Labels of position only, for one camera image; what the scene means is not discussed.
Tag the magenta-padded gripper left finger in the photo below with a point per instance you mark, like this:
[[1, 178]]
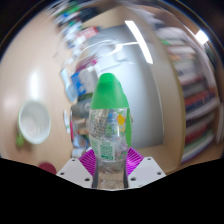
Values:
[[76, 173]]

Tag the wooden shelf unit with books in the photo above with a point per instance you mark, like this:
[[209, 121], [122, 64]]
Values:
[[196, 100]]

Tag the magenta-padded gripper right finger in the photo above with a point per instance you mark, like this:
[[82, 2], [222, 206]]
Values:
[[146, 170]]

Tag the clear plastic bottle green cap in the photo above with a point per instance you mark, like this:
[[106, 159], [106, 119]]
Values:
[[108, 130]]

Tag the white mug green rim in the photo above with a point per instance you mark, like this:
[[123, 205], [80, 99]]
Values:
[[34, 121]]

